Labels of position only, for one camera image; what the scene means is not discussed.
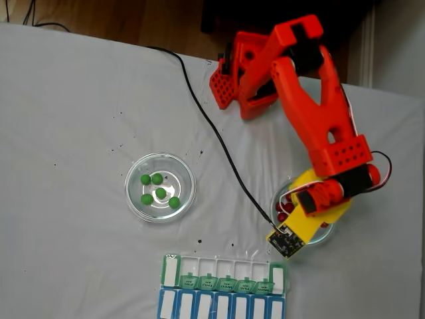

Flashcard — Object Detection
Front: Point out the glass bowl with green candies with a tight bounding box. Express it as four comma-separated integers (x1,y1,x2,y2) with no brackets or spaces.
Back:
124,152,197,224

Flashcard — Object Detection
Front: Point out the weekly pill organizer box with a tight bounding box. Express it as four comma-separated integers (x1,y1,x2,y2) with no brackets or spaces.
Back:
156,254,290,319

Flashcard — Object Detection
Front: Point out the white door trim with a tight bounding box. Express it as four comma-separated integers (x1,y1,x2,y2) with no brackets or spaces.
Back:
360,5,378,89

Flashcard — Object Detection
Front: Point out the black camera circuit board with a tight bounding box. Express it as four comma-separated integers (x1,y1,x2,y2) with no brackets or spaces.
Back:
265,229,306,260

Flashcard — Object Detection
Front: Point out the glass bowl with red candies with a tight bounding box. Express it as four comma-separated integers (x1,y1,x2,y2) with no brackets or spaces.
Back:
270,177,335,247

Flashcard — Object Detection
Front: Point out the dark wooden furniture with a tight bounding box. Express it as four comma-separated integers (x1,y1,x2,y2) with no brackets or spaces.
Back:
201,0,380,37

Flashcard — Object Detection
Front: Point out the thick black camera cable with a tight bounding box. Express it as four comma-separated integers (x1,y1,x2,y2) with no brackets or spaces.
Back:
145,45,284,235

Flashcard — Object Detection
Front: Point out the white table cover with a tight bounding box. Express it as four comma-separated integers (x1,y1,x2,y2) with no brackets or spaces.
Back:
0,22,425,319

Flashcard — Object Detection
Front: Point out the white red servo wire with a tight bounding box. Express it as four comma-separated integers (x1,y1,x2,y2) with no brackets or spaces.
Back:
278,151,393,233

